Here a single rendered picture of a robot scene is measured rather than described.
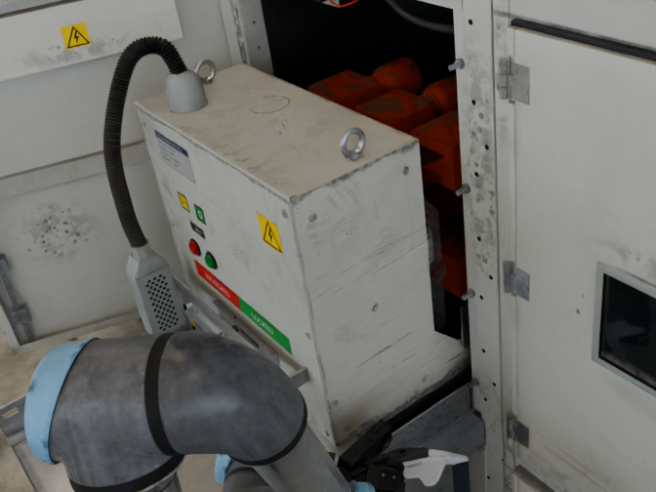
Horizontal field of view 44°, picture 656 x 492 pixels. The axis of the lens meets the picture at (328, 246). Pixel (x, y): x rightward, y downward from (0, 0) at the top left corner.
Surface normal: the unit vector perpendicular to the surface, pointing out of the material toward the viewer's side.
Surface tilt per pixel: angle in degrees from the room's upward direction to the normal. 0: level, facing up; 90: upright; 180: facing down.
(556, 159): 90
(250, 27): 90
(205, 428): 85
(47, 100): 90
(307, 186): 0
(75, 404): 51
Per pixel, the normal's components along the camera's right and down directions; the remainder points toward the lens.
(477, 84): -0.80, 0.42
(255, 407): 0.63, -0.02
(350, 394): 0.58, 0.38
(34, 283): 0.31, 0.49
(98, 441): -0.11, 0.38
